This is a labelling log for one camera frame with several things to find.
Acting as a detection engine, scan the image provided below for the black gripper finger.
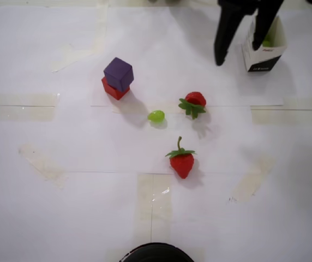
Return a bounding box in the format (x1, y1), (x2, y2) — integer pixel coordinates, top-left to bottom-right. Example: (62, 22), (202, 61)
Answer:
(253, 0), (285, 52)
(213, 0), (256, 67)

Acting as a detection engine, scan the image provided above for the white and black cardboard box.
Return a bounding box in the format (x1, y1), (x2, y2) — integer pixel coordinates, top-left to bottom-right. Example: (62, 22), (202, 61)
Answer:
(240, 15), (289, 73)

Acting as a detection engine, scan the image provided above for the white paper sheet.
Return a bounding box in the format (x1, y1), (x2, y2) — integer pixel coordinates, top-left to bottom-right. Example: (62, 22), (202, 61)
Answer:
(90, 5), (285, 108)
(59, 105), (253, 175)
(0, 5), (109, 96)

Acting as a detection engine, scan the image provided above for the red plastic strawberry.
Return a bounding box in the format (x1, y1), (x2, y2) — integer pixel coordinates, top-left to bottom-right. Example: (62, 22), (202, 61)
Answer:
(178, 91), (208, 120)
(165, 136), (197, 180)

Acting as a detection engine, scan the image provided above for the beige tape strip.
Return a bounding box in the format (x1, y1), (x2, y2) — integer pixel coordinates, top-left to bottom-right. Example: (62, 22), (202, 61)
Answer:
(137, 173), (173, 241)
(18, 141), (69, 191)
(231, 155), (276, 203)
(250, 97), (312, 127)
(0, 93), (61, 123)

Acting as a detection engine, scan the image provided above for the purple cube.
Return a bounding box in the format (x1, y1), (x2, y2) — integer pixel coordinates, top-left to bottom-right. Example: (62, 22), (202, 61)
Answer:
(103, 57), (134, 92)

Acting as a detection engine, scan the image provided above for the red cube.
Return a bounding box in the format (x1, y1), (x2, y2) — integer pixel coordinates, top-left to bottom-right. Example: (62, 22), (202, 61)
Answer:
(101, 76), (131, 101)

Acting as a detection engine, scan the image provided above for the black domed object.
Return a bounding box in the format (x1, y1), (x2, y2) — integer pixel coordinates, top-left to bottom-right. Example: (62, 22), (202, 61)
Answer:
(119, 242), (195, 262)

